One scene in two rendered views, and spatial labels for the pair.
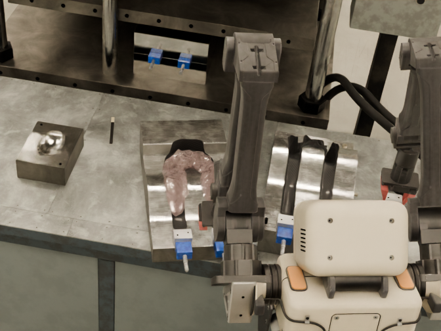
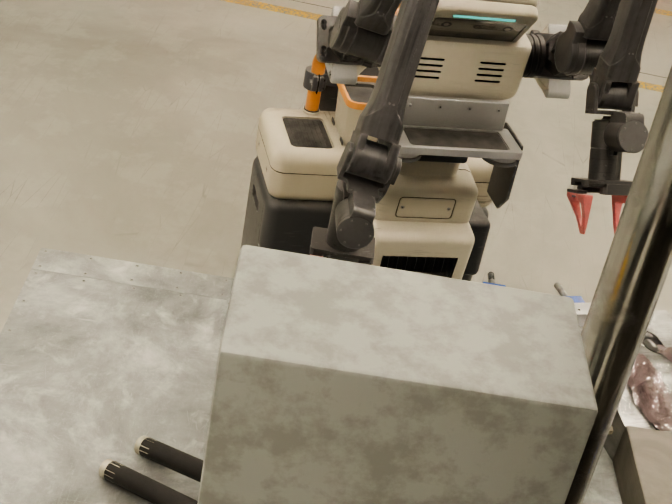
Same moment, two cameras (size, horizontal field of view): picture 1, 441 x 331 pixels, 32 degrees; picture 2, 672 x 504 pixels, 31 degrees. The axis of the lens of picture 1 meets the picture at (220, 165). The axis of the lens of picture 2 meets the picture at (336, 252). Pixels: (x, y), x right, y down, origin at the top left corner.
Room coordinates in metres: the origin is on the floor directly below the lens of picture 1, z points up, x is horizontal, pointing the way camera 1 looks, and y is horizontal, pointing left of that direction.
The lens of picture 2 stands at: (3.26, -0.72, 2.03)
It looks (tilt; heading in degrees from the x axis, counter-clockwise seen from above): 32 degrees down; 173
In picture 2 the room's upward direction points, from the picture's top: 11 degrees clockwise
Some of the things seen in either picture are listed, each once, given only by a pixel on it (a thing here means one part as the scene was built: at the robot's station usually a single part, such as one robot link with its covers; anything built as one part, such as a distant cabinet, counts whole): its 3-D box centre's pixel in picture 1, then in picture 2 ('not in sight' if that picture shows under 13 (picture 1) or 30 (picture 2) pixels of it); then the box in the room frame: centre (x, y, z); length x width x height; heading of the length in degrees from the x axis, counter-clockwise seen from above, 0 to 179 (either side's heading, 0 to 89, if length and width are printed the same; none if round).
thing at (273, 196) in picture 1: (310, 184); not in sight; (1.78, -0.28, 0.87); 0.50 x 0.26 x 0.14; 176
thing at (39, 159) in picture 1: (50, 152); not in sight; (1.81, 0.53, 0.83); 0.20 x 0.15 x 0.07; 176
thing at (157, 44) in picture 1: (182, 25); not in sight; (2.61, 0.21, 0.87); 0.50 x 0.27 x 0.17; 176
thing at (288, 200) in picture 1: (309, 175); not in sight; (1.76, -0.27, 0.92); 0.35 x 0.16 x 0.09; 176
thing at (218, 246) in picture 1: (223, 251); (570, 304); (1.47, -0.04, 0.85); 0.13 x 0.05 x 0.05; 13
